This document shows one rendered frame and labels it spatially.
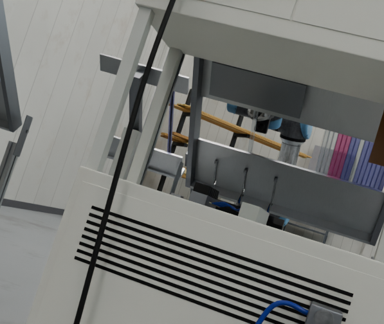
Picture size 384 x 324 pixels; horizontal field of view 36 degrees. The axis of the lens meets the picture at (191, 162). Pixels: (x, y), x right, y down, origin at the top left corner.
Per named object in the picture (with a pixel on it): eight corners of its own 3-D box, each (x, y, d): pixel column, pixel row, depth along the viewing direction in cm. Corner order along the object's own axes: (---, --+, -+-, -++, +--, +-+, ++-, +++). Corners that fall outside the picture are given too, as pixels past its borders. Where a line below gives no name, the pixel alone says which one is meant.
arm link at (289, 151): (262, 215, 279) (285, 104, 266) (291, 225, 274) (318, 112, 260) (253, 222, 269) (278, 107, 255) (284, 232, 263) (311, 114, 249)
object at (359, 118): (196, 101, 192) (202, 94, 195) (401, 157, 175) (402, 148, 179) (203, 8, 171) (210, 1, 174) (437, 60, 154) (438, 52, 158)
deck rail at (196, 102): (184, 186, 216) (191, 177, 221) (190, 188, 216) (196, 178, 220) (197, 6, 171) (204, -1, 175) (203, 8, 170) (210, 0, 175)
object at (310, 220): (190, 188, 216) (197, 177, 221) (368, 244, 199) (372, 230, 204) (190, 186, 215) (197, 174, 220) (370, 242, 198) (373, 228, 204)
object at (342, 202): (192, 181, 217) (195, 176, 219) (370, 236, 200) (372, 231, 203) (195, 141, 205) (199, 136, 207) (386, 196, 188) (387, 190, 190)
